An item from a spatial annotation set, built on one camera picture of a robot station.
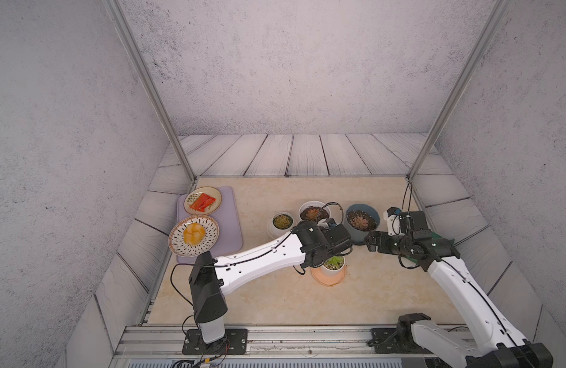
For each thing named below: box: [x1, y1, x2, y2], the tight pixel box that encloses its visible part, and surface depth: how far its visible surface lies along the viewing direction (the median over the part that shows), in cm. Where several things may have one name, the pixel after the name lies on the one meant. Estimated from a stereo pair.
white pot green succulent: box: [321, 255, 346, 277], surface depth 82 cm
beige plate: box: [184, 186, 223, 216], surface depth 112 cm
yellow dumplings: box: [183, 222, 206, 246], surface depth 98 cm
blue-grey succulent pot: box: [344, 203, 381, 247], surface depth 95 cm
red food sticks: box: [189, 192, 217, 213], surface depth 110 cm
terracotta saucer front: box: [310, 265, 347, 286], surface depth 88 cm
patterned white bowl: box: [167, 214, 221, 257], surface depth 98 cm
